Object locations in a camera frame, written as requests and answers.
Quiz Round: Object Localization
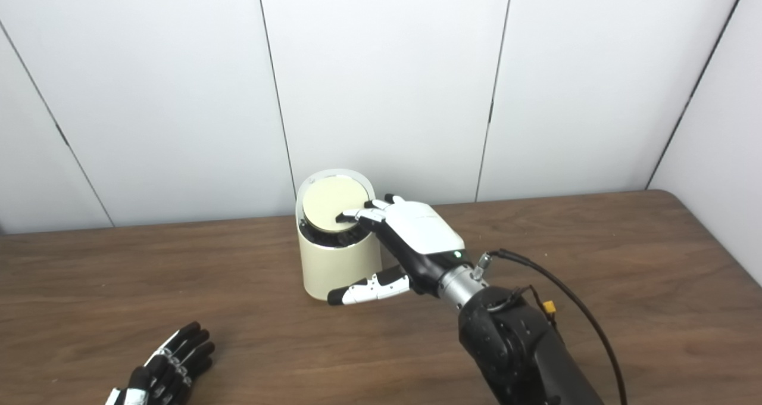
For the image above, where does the cream round bin lid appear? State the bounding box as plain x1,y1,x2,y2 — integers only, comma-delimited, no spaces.
302,176,370,233

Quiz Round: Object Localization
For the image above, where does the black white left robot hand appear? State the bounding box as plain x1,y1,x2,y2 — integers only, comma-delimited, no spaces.
105,322,216,405

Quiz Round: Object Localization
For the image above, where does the cream-colored round bin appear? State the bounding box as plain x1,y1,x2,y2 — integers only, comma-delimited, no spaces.
295,169,383,301

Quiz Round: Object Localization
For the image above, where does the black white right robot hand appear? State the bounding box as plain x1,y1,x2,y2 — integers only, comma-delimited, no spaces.
327,194,466,306

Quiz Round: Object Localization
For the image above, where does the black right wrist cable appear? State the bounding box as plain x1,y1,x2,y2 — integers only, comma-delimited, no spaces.
476,249,629,405

